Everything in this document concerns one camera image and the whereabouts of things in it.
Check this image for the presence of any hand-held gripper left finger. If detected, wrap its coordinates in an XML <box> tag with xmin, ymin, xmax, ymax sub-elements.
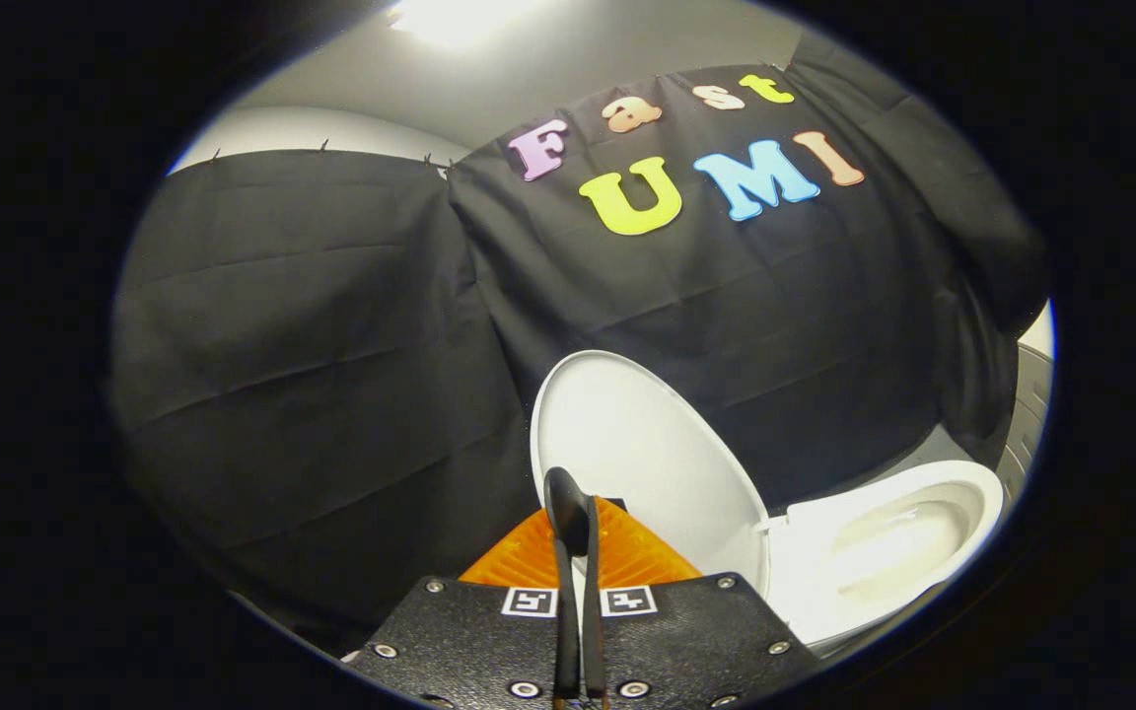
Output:
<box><xmin>343</xmin><ymin>508</ymin><xmax>569</xmax><ymax>710</ymax></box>

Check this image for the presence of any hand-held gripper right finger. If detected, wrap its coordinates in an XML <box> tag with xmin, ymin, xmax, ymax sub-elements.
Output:
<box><xmin>583</xmin><ymin>496</ymin><xmax>822</xmax><ymax>710</ymax></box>

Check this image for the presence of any black backdrop cloth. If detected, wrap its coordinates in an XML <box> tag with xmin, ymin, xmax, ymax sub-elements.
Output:
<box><xmin>109</xmin><ymin>30</ymin><xmax>1052</xmax><ymax>659</ymax></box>

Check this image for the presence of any white moulded plastic unit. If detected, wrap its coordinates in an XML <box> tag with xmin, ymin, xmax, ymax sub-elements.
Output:
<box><xmin>994</xmin><ymin>301</ymin><xmax>1058</xmax><ymax>486</ymax></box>

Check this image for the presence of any large ceiling light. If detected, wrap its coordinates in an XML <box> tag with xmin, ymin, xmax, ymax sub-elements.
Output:
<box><xmin>386</xmin><ymin>0</ymin><xmax>534</xmax><ymax>48</ymax></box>

